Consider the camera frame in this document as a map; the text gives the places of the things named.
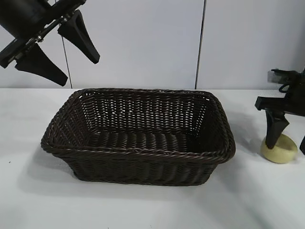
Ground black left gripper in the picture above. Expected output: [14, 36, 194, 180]
[0, 0, 101, 87]

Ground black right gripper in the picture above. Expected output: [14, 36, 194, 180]
[254, 66, 305, 156]

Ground pale yellow egg yolk pastry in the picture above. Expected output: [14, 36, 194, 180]
[260, 133, 298, 164]

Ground dark brown woven wicker basket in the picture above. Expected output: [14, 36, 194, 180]
[41, 87, 236, 188]

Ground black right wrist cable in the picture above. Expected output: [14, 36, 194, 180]
[280, 81, 291, 94]

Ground dark right wrist camera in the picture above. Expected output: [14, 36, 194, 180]
[268, 68, 297, 84]

